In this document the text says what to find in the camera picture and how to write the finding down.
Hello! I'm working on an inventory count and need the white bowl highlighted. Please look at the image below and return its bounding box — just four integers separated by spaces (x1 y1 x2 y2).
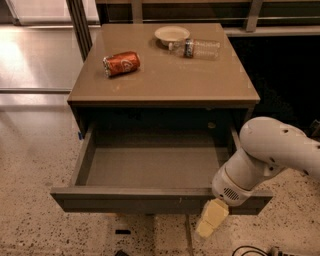
154 26 190 46

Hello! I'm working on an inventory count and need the metal window frame post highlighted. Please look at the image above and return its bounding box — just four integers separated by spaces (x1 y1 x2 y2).
66 0 92 61

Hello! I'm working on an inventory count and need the orange soda can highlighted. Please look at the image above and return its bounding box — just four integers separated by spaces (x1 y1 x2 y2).
103 51 140 77

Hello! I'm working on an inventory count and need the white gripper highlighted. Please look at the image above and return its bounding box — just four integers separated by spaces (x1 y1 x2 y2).
195 164 253 239

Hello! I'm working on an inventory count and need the grey top drawer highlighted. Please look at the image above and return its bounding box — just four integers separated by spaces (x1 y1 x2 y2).
50 121 274 216

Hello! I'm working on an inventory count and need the black cable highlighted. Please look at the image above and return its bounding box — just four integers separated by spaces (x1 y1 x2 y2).
231 245 270 256

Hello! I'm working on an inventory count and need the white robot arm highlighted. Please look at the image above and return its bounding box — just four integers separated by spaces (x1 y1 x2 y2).
195 117 320 239

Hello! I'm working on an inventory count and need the grey power strip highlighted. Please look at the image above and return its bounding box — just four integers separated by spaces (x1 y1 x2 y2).
269 246 303 256

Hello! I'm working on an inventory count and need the clear plastic water bottle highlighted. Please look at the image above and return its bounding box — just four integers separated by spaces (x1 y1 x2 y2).
168 38 221 60

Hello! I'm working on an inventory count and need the grey drawer cabinet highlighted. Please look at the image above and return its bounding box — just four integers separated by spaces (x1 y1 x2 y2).
68 23 259 132

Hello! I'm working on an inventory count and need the grey wall shelf rail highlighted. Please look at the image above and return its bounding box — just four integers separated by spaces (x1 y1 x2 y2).
94 0 320 37

